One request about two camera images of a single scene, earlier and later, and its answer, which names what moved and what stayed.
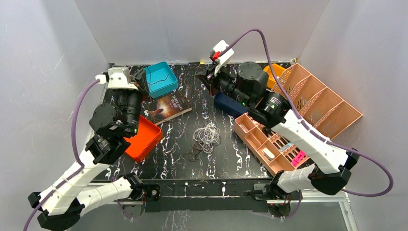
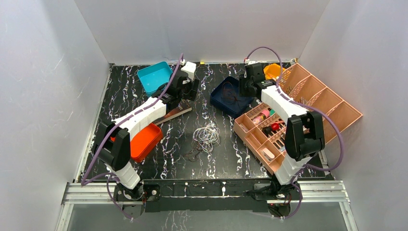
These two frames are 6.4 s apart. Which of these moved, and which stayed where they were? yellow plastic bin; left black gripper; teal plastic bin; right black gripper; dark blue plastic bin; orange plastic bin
Moved: left black gripper; right black gripper
Stayed: orange plastic bin; dark blue plastic bin; teal plastic bin; yellow plastic bin
